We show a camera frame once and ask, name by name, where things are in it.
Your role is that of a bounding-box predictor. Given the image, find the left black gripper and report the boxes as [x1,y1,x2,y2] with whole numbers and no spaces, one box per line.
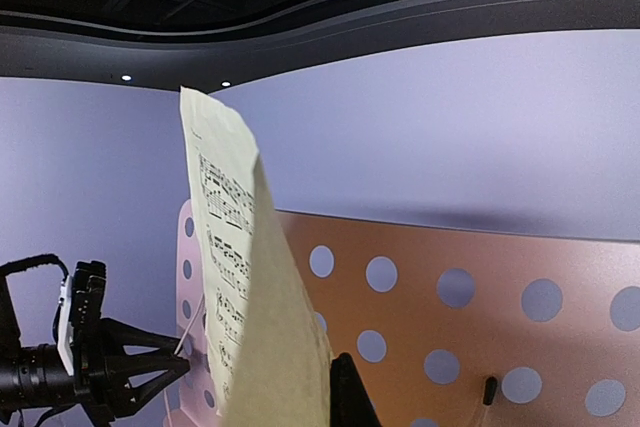
[72,318,190,420]

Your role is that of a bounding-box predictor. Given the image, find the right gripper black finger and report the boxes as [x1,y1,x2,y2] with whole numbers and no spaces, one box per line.
[330,352,378,427]

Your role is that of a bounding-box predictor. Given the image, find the yellow sheet music page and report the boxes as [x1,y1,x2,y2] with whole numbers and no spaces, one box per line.
[180,88,332,426]

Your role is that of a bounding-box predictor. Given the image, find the pink music stand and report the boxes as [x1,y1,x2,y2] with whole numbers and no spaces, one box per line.
[165,202,639,426]

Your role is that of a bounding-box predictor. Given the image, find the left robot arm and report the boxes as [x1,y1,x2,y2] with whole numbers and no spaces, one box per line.
[1,254,190,426]

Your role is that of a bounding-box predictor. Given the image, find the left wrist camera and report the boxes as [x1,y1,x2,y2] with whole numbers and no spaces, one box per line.
[53,260,107,377]

